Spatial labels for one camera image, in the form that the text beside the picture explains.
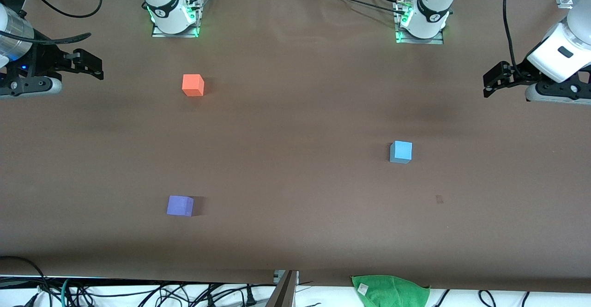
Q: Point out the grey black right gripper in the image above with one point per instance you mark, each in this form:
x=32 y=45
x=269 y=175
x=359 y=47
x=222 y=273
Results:
x=44 y=57

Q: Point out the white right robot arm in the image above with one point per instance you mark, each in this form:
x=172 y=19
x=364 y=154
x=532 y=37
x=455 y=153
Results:
x=166 y=7

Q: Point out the purple foam block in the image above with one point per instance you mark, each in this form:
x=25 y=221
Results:
x=180 y=205

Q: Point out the green cloth with label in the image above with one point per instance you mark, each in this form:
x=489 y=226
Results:
x=392 y=292

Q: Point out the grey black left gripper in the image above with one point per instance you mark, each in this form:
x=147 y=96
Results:
x=516 y=75

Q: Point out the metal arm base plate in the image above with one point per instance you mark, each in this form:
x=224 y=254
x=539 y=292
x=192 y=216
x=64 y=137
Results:
x=159 y=33
x=401 y=40

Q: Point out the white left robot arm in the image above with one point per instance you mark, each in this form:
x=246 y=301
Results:
x=429 y=11

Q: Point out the aluminium profile bar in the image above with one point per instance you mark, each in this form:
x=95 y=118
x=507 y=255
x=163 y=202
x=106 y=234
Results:
x=282 y=293

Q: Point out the orange foam block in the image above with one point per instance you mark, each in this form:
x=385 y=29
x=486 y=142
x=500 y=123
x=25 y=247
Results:
x=193 y=85

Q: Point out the light blue foam block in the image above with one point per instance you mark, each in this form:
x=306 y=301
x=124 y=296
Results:
x=401 y=152

